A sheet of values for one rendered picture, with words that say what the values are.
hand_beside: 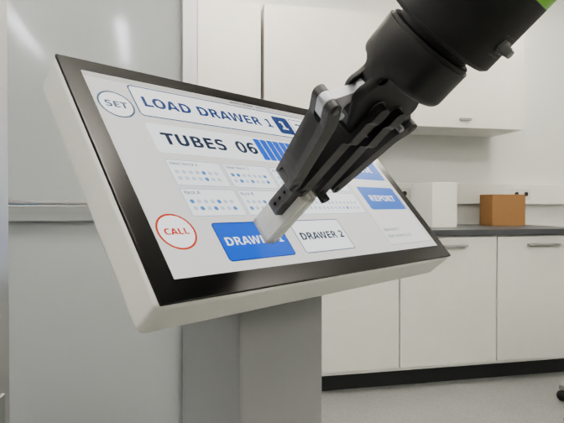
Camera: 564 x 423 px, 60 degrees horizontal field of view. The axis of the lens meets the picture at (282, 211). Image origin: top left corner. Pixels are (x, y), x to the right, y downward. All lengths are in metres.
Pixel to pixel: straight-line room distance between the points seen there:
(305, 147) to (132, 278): 0.18
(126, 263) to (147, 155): 0.13
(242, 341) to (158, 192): 0.23
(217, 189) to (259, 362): 0.23
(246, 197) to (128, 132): 0.14
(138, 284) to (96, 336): 0.92
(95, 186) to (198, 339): 0.28
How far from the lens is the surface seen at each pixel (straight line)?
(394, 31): 0.38
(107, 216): 0.46
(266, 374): 0.65
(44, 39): 1.38
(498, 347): 3.26
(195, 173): 0.52
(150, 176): 0.49
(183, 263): 0.43
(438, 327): 3.02
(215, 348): 0.65
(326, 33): 3.21
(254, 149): 0.62
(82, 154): 0.51
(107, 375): 1.36
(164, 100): 0.60
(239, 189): 0.54
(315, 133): 0.39
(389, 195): 0.78
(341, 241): 0.60
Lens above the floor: 1.04
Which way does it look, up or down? 1 degrees down
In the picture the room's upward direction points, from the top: straight up
